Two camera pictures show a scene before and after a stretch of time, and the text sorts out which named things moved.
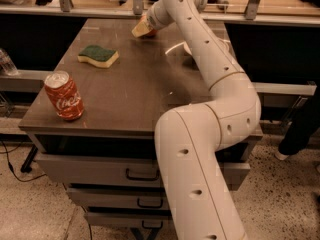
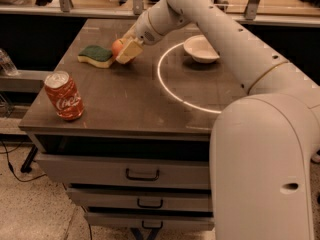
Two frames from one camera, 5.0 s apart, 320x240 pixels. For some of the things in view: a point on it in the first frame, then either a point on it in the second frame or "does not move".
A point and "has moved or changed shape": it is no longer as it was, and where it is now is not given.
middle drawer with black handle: x=121 y=197 does not move
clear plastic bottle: x=6 y=63 does not move
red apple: x=152 y=34 has moved or changed shape
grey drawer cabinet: x=94 y=116 does not move
